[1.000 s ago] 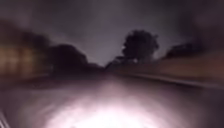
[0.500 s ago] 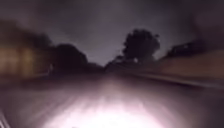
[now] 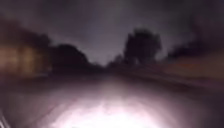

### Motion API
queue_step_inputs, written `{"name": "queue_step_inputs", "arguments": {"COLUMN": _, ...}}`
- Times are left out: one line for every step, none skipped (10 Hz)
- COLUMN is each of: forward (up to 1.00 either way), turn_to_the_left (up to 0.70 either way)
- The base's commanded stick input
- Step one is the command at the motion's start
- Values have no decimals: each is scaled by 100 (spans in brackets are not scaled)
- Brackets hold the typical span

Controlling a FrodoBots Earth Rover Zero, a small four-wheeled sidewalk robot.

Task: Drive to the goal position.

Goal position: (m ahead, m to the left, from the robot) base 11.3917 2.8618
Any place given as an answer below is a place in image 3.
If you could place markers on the large dark tree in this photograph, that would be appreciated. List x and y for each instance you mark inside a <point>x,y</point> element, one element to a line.
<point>141,45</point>

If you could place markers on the dark asphalt road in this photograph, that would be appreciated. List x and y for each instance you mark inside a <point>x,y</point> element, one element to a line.
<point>110,100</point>

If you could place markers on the dark trees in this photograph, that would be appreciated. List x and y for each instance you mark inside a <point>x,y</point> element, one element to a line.
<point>68,56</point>

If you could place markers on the dark tree mass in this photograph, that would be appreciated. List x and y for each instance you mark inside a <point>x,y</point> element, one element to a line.
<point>193,46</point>

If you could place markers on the pale brown fence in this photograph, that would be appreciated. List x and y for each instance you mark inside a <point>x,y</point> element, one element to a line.
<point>196,68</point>

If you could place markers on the brown wall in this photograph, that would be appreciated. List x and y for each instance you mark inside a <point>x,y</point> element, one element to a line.
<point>20,60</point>

